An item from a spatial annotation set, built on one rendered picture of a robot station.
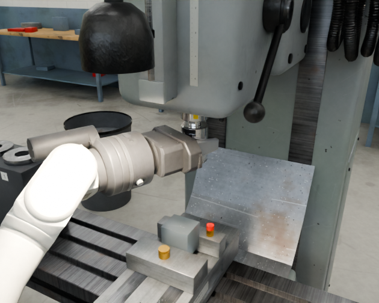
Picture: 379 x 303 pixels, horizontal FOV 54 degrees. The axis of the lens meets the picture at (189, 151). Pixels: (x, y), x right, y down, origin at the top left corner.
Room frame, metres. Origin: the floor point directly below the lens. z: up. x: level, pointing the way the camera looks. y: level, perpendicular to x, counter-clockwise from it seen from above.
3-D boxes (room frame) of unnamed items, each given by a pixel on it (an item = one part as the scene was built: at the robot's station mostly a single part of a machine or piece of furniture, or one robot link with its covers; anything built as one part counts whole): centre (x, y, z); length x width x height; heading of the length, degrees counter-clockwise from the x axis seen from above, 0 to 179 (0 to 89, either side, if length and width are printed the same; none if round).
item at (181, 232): (0.62, 0.02, 1.02); 0.06 x 0.05 x 0.06; 62
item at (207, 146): (0.58, -0.03, 1.23); 0.06 x 0.02 x 0.03; 127
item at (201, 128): (0.60, -0.01, 1.26); 0.05 x 0.05 x 0.01
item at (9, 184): (0.86, 0.46, 1.01); 0.22 x 0.12 x 0.20; 64
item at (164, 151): (0.55, 0.06, 1.23); 0.13 x 0.12 x 0.10; 37
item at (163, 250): (0.56, 0.05, 1.03); 0.02 x 0.02 x 0.02
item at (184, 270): (0.57, 0.04, 1.00); 0.15 x 0.06 x 0.04; 62
